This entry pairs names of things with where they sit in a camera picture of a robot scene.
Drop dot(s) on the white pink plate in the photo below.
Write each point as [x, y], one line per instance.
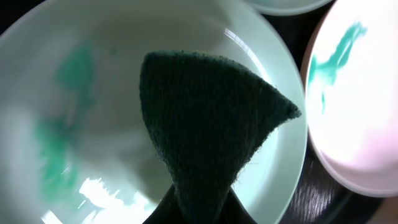
[351, 95]

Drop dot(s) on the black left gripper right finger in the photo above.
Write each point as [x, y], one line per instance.
[233, 211]

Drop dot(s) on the mint green plate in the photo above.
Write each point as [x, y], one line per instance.
[74, 146]
[286, 7]

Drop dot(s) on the green and yellow sponge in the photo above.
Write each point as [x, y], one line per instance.
[206, 116]

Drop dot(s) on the round black serving tray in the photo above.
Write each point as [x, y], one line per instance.
[318, 198]

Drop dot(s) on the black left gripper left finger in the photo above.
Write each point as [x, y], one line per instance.
[167, 211]

